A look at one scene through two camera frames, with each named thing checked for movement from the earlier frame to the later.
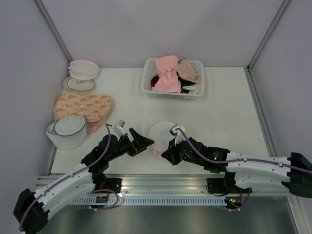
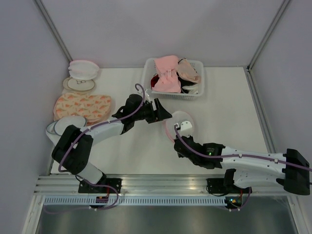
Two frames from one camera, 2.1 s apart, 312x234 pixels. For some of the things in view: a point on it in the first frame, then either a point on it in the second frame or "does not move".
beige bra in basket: x=186 y=71 does not move
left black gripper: x=142 y=142 -> x=160 y=114
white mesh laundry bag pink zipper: x=159 y=132 -> x=177 y=116
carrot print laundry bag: x=94 y=108 does not move
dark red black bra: x=154 y=80 does not move
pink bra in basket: x=168 y=80 does not move
